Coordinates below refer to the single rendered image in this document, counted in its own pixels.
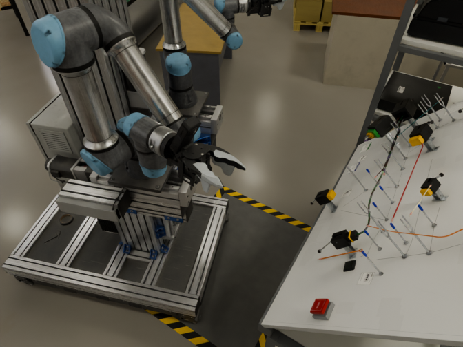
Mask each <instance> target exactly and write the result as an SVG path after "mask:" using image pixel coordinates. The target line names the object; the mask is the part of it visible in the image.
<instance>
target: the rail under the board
mask: <svg viewBox="0 0 463 347"><path fill-rule="evenodd" d="M357 147H358V146H357V145H356V147H355V149H354V151H353V153H352V154H351V156H350V158H349V160H348V161H347V163H346V165H345V167H344V169H343V170H342V173H341V174H340V176H339V178H338V180H337V182H336V183H335V185H334V187H333V190H334V189H335V188H336V185H337V184H338V182H339V180H340V178H341V177H342V175H343V173H344V171H345V169H346V166H347V165H348V164H349V161H350V160H351V158H352V156H353V154H354V153H355V151H356V149H357ZM325 206H326V204H324V205H323V207H322V209H321V210H320V213H319V214H318V216H317V218H316V220H315V222H314V223H313V225H312V227H311V229H310V230H309V232H308V234H307V237H306V238H305V240H304V242H303V243H302V245H301V247H300V249H299V251H298V252H297V254H296V256H295V258H294V260H293V262H292V263H291V265H290V267H289V269H288V271H287V272H286V274H285V276H284V277H283V279H282V282H281V283H280V285H279V287H278V289H277V291H276V292H275V294H274V296H273V298H272V299H271V301H270V303H269V305H268V307H267V309H266V311H265V312H264V314H263V316H262V318H261V319H260V321H259V323H258V330H259V331H260V332H262V333H264V334H265V335H266V336H268V337H271V335H272V333H273V331H274V329H275V328H264V327H263V326H262V325H261V324H262V322H263V320H264V318H265V316H266V314H267V312H268V310H269V309H270V307H271V305H272V303H273V302H274V300H275V298H276V296H277V294H278V292H279V290H280V288H281V286H282V285H283V283H284V281H285V279H286V278H287V276H288V274H289V272H290V270H291V268H292V266H293V265H294V263H295V261H296V259H297V257H298V256H299V254H300V252H301V250H302V248H303V246H304V245H305V242H306V241H307V239H308V237H309V235H310V233H311V232H312V230H313V228H314V226H315V224H316V223H317V221H318V218H319V217H320V215H321V213H322V211H323V209H324V208H325Z"/></svg>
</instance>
